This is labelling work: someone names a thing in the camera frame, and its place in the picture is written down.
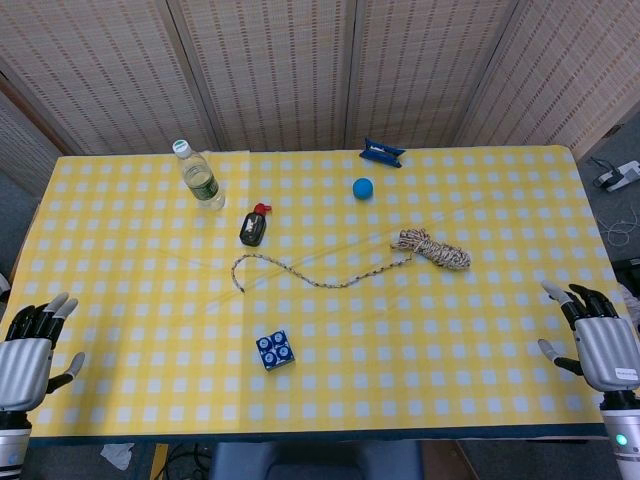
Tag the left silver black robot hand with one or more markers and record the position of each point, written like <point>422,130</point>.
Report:
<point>25,360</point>

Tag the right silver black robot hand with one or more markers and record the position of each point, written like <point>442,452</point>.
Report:
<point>607,350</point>

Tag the pale crumpled cloth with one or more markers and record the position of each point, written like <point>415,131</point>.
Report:
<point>632,300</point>

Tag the black floor case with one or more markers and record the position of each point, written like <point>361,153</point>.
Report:
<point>627,270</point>

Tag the crumpled white paper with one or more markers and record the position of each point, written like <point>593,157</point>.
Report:
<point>117,454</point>

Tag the white power strip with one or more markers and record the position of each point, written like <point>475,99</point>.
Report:
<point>617,176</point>

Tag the yellow checkered tablecloth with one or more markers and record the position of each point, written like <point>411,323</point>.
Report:
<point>400,350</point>

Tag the clear plastic water bottle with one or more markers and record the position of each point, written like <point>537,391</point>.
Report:
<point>200,182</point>

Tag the blue building brick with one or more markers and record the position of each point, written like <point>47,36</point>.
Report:
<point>275,350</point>

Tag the small black bottle red cap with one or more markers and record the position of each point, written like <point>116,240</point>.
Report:
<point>252,230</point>

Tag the dark blue table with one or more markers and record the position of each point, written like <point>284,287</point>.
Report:
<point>350,434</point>

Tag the blue ball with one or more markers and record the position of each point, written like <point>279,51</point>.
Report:
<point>363,189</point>

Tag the blue clip case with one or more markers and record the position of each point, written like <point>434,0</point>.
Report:
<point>382,155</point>

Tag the dark blue chair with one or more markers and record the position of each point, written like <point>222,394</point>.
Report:
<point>315,462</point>

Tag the bamboo folding screen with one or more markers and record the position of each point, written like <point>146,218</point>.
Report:
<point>275,65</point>

